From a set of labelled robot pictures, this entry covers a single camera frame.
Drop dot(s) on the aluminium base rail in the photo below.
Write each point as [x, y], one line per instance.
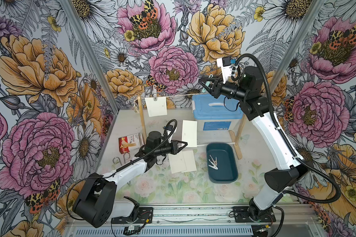
[209, 220]

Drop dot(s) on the grey clothespin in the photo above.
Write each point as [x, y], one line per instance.
[154, 93]

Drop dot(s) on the floral table mat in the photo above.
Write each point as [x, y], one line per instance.
[160, 186]

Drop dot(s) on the teal plastic tray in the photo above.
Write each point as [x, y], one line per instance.
[227, 172]

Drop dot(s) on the wooden clothesline rack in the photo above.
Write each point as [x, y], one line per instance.
[235, 137]

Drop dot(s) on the white storage box blue lid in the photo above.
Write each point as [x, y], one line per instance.
[215, 114]

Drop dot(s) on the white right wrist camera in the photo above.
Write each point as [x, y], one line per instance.
[226, 64]

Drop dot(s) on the pink clothespin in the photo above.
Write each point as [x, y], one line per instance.
[214, 161]

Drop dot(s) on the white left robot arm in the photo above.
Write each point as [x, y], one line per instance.
[96, 201]

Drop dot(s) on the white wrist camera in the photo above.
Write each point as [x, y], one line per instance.
[169, 130]
[226, 64]

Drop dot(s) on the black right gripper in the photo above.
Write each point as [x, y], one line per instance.
[216, 87]

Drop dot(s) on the white postcard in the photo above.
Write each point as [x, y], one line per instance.
[189, 133]
[177, 163]
[156, 106]
[189, 160]

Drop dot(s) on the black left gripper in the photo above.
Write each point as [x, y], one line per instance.
[174, 145]

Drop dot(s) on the white clothespin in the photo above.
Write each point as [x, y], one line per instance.
[211, 165]

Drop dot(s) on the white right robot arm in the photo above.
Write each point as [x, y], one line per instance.
[290, 166]

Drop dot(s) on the red white small box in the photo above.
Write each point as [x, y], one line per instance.
[130, 143]

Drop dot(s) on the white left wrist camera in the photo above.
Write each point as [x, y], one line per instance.
[169, 130]

